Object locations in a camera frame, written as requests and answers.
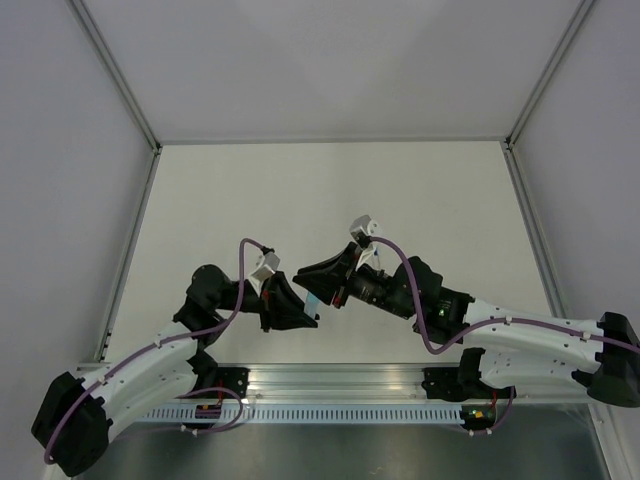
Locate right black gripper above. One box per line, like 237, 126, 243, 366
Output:
292, 245, 412, 322

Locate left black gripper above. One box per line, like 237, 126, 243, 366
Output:
215, 268, 319, 331

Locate light blue highlighter pen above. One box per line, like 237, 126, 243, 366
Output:
304, 293, 320, 320

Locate white whiteboard marker pen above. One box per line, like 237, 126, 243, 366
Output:
375, 251, 385, 270

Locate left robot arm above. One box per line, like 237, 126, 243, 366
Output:
31, 265, 320, 477

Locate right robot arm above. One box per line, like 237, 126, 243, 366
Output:
293, 242, 639, 408

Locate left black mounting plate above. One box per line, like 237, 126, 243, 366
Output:
193, 367, 251, 399

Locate black mounting plate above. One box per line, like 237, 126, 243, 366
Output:
421, 367, 511, 402
193, 367, 251, 399

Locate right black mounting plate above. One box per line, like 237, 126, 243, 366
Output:
421, 367, 511, 402

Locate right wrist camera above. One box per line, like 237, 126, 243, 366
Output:
349, 215, 380, 248

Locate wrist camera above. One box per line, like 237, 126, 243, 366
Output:
349, 215, 380, 248
248, 251, 280, 296

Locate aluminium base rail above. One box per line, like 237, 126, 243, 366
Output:
219, 363, 596, 404

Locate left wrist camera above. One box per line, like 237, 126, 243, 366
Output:
248, 251, 280, 296

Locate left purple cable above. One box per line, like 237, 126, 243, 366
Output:
43, 237, 274, 464

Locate white slotted cable duct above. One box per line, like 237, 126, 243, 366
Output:
134, 403, 496, 426

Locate left aluminium frame post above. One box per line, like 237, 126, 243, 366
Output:
65, 0, 161, 154

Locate aluminium frame post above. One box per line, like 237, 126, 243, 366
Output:
65, 0, 161, 154
503, 0, 598, 150

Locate right aluminium frame post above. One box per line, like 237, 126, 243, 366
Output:
503, 0, 598, 150

